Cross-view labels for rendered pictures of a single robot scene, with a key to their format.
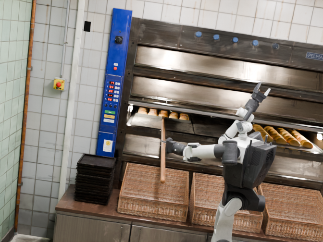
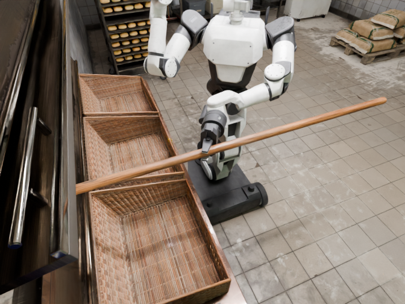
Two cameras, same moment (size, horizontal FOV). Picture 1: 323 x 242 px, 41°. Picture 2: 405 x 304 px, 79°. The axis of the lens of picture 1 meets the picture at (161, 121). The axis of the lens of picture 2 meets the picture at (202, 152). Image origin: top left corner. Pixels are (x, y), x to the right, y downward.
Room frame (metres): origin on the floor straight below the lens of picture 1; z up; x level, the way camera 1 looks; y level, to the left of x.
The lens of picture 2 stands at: (3.37, 0.50, 1.79)
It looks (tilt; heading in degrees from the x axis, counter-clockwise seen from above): 46 degrees down; 249
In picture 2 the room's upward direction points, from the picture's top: straight up
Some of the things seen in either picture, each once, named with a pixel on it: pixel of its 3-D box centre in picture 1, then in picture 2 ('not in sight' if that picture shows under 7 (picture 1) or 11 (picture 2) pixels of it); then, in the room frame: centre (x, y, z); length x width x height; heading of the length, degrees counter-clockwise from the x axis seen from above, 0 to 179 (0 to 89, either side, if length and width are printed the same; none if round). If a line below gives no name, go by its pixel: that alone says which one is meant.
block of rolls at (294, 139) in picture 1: (280, 135); not in sight; (4.10, -1.18, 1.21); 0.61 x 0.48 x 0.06; 0
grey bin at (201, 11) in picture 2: not in sight; (193, 5); (1.63, -4.56, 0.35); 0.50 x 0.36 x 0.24; 90
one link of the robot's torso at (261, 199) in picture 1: (244, 197); (224, 91); (2.80, -0.64, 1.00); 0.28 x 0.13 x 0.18; 92
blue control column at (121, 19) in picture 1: (119, 114); not in sight; (4.58, 0.46, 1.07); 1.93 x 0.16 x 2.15; 0
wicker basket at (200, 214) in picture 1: (224, 201); (133, 152); (3.39, -0.62, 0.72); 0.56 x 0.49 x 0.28; 91
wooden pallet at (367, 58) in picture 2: not in sight; (375, 44); (-0.84, -2.38, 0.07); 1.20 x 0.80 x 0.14; 0
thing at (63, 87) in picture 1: (59, 83); not in sight; (3.60, 0.90, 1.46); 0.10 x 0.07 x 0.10; 90
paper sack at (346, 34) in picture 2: not in sight; (357, 34); (-0.54, -2.56, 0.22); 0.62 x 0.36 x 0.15; 6
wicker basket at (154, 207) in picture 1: (155, 190); (156, 240); (3.39, -0.03, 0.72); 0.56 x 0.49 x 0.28; 91
